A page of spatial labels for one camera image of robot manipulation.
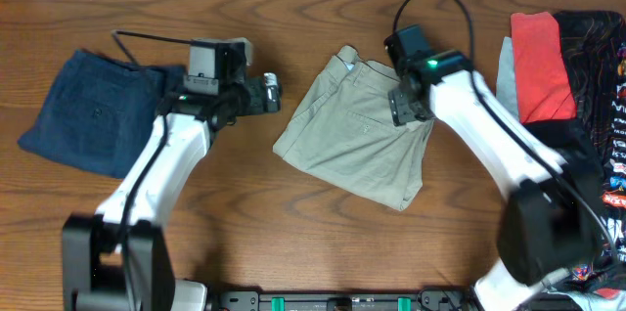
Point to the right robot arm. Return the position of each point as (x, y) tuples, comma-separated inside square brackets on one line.
[(550, 221)]

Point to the red garment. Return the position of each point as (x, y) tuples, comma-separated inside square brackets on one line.
[(542, 84)]

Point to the khaki cargo shorts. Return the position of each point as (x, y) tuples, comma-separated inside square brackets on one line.
[(342, 132)]

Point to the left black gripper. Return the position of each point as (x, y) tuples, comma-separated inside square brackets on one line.
[(259, 106)]

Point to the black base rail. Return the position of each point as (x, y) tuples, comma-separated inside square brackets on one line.
[(423, 300)]

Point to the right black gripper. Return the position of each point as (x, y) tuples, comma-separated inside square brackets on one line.
[(401, 111)]

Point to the black printed shirt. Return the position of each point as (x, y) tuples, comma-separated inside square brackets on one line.
[(592, 46)]

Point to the folded navy blue shorts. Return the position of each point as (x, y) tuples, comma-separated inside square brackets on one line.
[(98, 115)]

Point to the light blue garment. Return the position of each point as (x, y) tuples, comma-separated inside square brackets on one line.
[(505, 84)]

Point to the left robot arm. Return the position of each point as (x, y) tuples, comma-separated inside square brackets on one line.
[(117, 259)]

